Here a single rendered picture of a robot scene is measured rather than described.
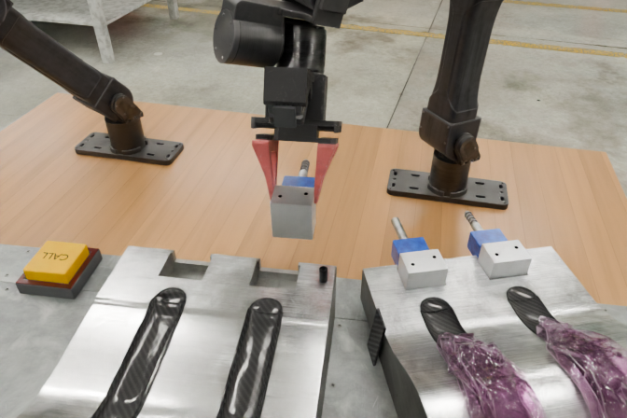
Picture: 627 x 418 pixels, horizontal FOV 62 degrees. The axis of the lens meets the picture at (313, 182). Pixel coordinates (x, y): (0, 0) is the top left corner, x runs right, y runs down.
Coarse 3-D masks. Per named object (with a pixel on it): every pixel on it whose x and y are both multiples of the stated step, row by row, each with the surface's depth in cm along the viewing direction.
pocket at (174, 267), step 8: (168, 264) 63; (176, 264) 64; (184, 264) 64; (192, 264) 64; (200, 264) 64; (208, 264) 64; (160, 272) 61; (168, 272) 63; (176, 272) 64; (184, 272) 64; (192, 272) 64; (200, 272) 64
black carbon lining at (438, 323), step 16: (512, 288) 63; (432, 304) 61; (448, 304) 61; (512, 304) 61; (528, 304) 62; (544, 304) 61; (432, 320) 60; (448, 320) 60; (528, 320) 59; (432, 336) 57
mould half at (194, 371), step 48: (144, 288) 58; (192, 288) 58; (240, 288) 58; (96, 336) 53; (192, 336) 53; (288, 336) 53; (48, 384) 49; (96, 384) 49; (192, 384) 49; (288, 384) 49
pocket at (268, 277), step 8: (256, 264) 62; (256, 272) 62; (264, 272) 63; (272, 272) 63; (280, 272) 62; (288, 272) 62; (296, 272) 62; (256, 280) 62; (264, 280) 63; (272, 280) 63; (280, 280) 63; (288, 280) 63; (296, 280) 63; (288, 288) 62
